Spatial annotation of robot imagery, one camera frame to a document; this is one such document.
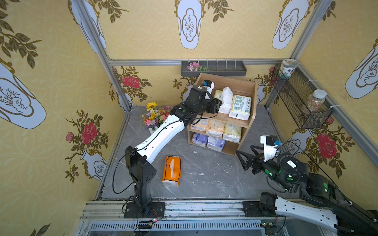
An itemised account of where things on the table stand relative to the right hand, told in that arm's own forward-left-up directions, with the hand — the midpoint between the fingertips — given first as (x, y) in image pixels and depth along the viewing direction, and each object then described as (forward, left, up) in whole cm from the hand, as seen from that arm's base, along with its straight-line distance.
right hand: (243, 149), depth 61 cm
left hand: (+26, +13, +4) cm, 29 cm away
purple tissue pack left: (+19, +18, -25) cm, 36 cm away
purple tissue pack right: (+16, +8, -24) cm, 30 cm away
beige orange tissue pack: (+17, +10, -10) cm, 22 cm away
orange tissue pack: (-2, +33, -23) cm, 40 cm away
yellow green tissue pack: (+15, +1, -10) cm, 18 cm away
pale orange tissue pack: (+19, +18, -10) cm, 28 cm away
